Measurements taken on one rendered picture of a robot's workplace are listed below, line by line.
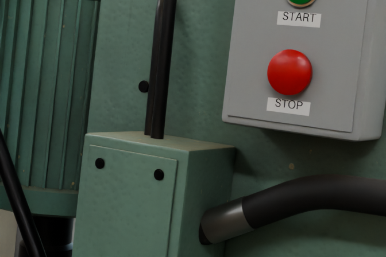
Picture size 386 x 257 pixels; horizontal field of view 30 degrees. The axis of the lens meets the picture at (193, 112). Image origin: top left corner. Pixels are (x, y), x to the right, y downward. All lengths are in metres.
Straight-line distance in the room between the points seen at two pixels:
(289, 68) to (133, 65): 0.22
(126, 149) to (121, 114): 0.15
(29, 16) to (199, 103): 0.21
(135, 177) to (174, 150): 0.04
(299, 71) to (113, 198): 0.16
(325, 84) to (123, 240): 0.18
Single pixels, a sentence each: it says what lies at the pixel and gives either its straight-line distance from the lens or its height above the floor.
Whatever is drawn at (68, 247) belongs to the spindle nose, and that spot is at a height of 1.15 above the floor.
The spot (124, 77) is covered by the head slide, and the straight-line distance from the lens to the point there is 0.66.
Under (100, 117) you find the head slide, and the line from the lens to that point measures 0.68.
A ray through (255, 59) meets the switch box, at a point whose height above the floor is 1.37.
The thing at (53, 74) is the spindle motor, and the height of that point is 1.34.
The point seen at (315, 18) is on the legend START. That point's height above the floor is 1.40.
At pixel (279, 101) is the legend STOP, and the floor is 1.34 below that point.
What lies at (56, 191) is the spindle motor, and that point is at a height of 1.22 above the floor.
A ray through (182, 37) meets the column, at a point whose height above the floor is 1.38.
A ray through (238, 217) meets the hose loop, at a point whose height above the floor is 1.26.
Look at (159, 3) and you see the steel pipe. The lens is 0.58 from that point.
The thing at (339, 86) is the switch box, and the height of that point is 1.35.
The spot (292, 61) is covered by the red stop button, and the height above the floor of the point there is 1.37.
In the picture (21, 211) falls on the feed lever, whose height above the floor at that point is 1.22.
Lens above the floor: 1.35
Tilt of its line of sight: 3 degrees down
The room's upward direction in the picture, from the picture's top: 6 degrees clockwise
